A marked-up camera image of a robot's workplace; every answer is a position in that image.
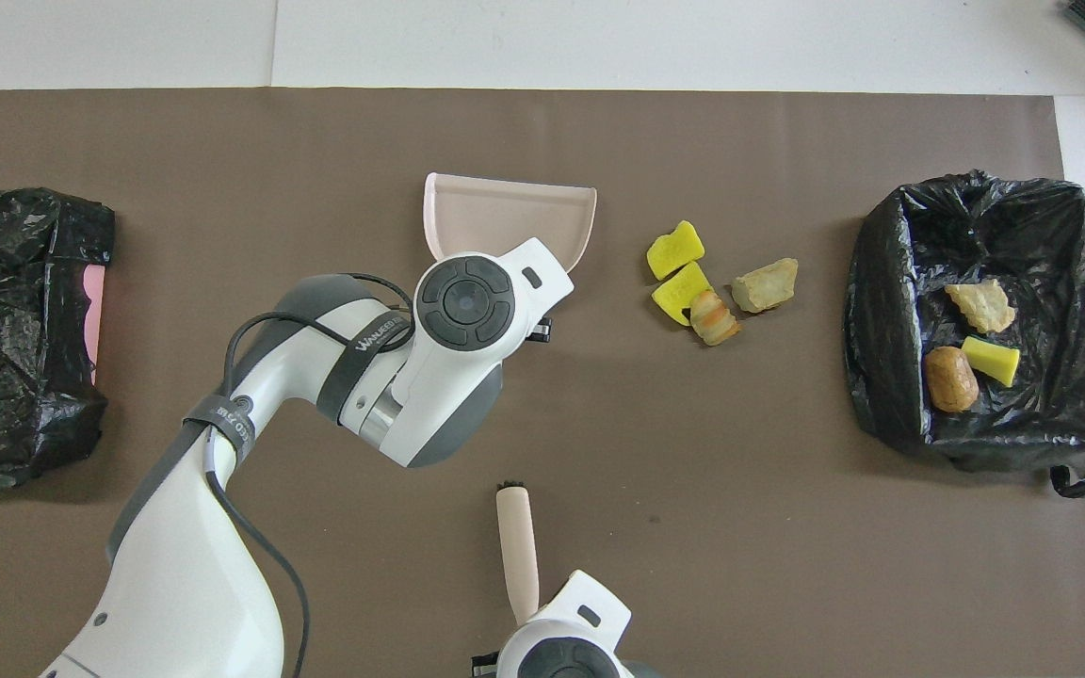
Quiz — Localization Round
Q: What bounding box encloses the beige brush with black bristles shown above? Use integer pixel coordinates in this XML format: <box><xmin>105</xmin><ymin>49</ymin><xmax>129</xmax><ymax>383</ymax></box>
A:
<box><xmin>495</xmin><ymin>480</ymin><xmax>542</xmax><ymax>624</ymax></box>

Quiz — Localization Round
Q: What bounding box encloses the pale pink plastic dustpan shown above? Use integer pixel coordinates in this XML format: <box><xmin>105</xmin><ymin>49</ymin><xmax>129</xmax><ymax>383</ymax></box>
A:
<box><xmin>423</xmin><ymin>172</ymin><xmax>598</xmax><ymax>283</ymax></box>

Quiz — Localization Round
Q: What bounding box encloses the yellow sponge chunk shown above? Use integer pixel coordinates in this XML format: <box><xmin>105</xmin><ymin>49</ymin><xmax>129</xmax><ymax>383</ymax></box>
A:
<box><xmin>651</xmin><ymin>261</ymin><xmax>715</xmax><ymax>328</ymax></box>
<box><xmin>646</xmin><ymin>219</ymin><xmax>706</xmax><ymax>282</ymax></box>

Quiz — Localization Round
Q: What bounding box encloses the striped orange croissant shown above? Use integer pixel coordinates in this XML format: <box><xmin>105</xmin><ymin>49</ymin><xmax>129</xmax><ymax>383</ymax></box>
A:
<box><xmin>688</xmin><ymin>288</ymin><xmax>743</xmax><ymax>347</ymax></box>

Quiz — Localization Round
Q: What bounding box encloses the greenish tan bread piece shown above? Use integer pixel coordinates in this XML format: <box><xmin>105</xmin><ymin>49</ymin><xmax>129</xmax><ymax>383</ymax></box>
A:
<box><xmin>730</xmin><ymin>257</ymin><xmax>800</xmax><ymax>315</ymax></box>

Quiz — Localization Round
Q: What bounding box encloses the brown bread roll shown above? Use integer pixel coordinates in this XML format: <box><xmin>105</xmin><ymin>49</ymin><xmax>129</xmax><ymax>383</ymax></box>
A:
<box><xmin>925</xmin><ymin>346</ymin><xmax>980</xmax><ymax>414</ymax></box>

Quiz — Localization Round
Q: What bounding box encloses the pale crusty bread piece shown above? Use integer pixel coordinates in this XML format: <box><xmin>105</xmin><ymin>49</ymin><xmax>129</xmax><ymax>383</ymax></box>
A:
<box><xmin>944</xmin><ymin>278</ymin><xmax>1017</xmax><ymax>335</ymax></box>

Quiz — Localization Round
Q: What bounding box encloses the small yellow sponge piece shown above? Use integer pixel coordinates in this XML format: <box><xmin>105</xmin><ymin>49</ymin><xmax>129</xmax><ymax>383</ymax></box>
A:
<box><xmin>961</xmin><ymin>335</ymin><xmax>1022</xmax><ymax>388</ymax></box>

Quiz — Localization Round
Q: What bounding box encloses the pink bin with black bag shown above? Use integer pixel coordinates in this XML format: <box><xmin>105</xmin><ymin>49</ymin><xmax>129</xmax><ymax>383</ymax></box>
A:
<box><xmin>0</xmin><ymin>186</ymin><xmax>117</xmax><ymax>488</ymax></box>

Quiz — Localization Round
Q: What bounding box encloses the brown table mat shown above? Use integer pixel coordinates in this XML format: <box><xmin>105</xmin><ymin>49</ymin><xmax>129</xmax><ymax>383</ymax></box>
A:
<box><xmin>0</xmin><ymin>88</ymin><xmax>1085</xmax><ymax>678</ymax></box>

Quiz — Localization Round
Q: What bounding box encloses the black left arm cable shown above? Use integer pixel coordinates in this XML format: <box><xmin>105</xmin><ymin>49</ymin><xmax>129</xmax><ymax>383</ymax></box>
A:
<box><xmin>206</xmin><ymin>273</ymin><xmax>416</xmax><ymax>678</ymax></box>

